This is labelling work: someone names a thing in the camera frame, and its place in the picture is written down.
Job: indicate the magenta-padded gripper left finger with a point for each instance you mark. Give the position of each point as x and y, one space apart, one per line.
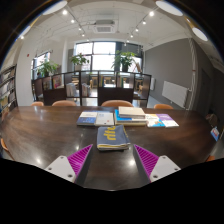
61 167

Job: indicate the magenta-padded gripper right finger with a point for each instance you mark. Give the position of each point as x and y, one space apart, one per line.
163 168

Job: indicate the grey towel with yellow print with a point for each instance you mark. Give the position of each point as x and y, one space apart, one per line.
111 137

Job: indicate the teal and white brochure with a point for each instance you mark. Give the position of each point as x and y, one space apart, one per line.
152 121

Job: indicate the purple brochure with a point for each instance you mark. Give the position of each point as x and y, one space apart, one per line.
168 120

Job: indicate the light blue thick book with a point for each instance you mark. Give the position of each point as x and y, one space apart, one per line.
123 120

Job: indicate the beige book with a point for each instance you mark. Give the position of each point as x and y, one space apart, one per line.
131 112

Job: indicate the white book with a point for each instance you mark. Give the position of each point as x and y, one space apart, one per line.
104 119

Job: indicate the orange chairs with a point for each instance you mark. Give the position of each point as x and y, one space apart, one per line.
116 103

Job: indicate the dark low shelf unit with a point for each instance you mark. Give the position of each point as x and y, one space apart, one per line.
115 95

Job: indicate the tall bookshelf with books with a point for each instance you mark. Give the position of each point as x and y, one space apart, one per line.
7 90

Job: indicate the bushy potted plant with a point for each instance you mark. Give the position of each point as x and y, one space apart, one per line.
46 68

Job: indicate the small potted plant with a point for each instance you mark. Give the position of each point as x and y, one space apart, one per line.
79 60

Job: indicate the side window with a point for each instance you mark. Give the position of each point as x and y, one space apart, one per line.
38 60

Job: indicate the large potted plant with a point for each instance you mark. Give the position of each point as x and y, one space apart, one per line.
125 60

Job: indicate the large back window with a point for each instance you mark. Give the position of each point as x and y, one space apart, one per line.
103 53

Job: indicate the white ceiling air conditioner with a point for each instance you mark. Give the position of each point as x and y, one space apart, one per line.
104 27

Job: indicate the ceiling lights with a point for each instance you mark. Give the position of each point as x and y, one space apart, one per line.
151 13

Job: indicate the white wall radiator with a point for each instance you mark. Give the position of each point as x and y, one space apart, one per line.
175 93

